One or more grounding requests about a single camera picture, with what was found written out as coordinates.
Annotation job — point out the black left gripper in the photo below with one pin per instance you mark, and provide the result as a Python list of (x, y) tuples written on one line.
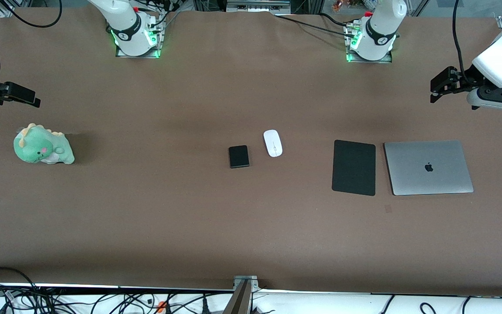
[(464, 82)]

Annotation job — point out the white computer mouse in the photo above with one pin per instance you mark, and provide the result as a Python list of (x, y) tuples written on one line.
[(273, 144)]

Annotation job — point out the black phone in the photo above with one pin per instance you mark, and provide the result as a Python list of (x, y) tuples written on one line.
[(239, 157)]

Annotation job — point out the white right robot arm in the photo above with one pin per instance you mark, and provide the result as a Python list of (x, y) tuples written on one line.
[(124, 22)]

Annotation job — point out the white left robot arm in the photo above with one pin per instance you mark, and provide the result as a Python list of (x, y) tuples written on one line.
[(381, 26)]

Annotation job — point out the black mouse pad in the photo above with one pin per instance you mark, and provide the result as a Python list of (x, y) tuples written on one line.
[(353, 168)]

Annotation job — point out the green dinosaur plush toy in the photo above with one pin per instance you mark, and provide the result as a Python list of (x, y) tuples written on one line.
[(42, 146)]

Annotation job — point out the silver laptop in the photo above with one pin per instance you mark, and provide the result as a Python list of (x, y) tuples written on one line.
[(408, 174)]

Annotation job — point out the grey metal device box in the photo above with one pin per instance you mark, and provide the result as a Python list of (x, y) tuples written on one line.
[(257, 6)]

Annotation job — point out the metal bracket post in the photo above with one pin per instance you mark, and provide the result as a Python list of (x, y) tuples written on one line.
[(244, 283)]

